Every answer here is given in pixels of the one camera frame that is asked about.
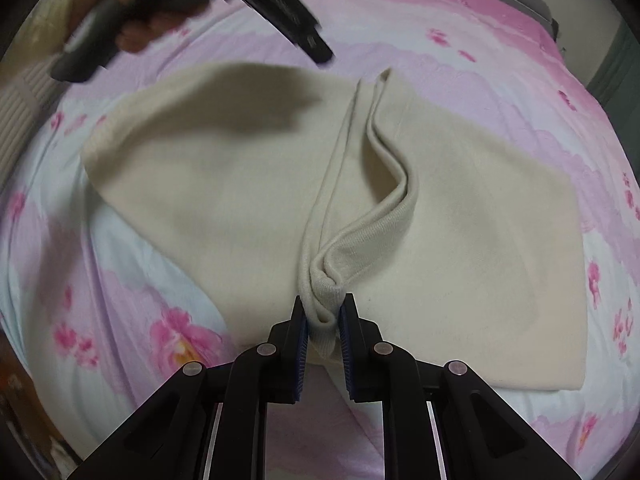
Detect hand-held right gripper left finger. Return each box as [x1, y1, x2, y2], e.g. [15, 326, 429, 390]
[67, 295, 309, 480]

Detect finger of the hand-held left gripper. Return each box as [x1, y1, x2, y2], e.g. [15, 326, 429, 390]
[210, 0, 335, 66]

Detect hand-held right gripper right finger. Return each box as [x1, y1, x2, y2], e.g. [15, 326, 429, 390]
[339, 293, 569, 480]

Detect cream pants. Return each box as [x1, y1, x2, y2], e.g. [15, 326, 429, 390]
[80, 61, 587, 392]

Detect person's left hand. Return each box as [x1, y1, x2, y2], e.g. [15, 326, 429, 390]
[97, 0, 213, 55]

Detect pink floral duvet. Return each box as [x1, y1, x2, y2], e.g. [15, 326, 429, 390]
[0, 0, 640, 480]

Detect green curtain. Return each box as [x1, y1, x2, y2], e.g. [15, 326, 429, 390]
[584, 17, 640, 108]

